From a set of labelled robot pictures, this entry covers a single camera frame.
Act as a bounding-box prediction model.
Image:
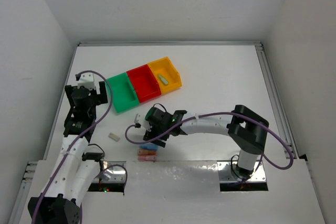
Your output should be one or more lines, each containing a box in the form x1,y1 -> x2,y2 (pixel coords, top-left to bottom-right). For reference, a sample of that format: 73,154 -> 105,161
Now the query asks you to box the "green highlighter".
158,74 -> 169,86

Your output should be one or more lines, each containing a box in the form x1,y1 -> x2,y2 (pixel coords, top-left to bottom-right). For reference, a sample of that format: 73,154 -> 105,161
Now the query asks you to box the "long grey eraser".
108,133 -> 120,142

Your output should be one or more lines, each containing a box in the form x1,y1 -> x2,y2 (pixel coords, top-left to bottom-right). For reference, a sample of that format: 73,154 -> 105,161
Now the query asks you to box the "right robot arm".
143,105 -> 269,178

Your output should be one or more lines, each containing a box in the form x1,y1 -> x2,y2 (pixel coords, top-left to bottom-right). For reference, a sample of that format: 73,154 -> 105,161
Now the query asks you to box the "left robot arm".
28,81 -> 108,223

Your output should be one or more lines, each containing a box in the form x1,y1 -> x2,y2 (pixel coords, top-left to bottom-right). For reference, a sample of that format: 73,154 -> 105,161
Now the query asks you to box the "green plastic bin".
107,72 -> 140,113

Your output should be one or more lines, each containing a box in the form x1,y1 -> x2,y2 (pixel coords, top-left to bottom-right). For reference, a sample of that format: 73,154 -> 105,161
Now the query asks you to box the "blue highlighter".
139,143 -> 158,151

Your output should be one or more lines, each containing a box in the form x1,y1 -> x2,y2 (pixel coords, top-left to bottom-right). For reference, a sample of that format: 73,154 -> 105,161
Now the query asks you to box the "red plastic bin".
127,65 -> 161,103

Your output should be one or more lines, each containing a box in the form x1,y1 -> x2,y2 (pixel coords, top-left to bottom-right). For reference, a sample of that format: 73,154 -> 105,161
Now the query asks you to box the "orange highlighter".
138,149 -> 156,156

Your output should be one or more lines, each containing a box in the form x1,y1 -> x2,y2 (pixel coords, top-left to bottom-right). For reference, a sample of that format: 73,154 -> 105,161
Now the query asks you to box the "pink highlighter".
138,155 -> 156,162

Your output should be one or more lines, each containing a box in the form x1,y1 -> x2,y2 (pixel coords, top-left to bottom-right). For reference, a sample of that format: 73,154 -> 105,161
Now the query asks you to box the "yellow plastic bin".
148,57 -> 182,94

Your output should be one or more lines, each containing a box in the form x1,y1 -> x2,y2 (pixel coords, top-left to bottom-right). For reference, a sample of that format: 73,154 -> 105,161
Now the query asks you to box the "white front board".
18,159 -> 326,224

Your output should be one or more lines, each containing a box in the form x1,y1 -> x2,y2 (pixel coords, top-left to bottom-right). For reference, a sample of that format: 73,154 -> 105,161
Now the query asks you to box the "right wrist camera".
134,114 -> 152,132

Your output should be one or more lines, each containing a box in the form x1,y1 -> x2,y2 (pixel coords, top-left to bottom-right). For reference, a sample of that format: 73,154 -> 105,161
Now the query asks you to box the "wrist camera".
134,114 -> 152,132
77,73 -> 96,90

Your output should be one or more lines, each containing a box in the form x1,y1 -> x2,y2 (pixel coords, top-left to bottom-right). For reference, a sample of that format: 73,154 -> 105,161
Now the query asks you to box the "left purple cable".
31,70 -> 128,224

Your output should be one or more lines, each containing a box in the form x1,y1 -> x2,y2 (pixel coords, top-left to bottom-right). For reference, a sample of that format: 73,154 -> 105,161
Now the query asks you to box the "purple cable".
31,70 -> 128,224
124,112 -> 295,184

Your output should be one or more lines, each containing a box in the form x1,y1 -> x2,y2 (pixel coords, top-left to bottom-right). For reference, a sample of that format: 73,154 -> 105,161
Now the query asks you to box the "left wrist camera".
77,73 -> 96,90

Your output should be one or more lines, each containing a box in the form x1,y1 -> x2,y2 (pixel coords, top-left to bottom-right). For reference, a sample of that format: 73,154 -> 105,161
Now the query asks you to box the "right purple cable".
124,112 -> 295,184

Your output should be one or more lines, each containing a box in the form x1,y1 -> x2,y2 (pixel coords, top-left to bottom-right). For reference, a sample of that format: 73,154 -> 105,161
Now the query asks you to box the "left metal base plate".
99,161 -> 126,183

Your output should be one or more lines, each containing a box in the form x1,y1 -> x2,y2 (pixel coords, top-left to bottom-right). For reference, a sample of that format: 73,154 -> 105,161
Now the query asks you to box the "metal base plate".
99,161 -> 126,183
217,160 -> 267,183

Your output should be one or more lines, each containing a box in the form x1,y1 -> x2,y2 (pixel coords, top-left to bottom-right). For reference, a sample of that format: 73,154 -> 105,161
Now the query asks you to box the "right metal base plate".
217,160 -> 267,183

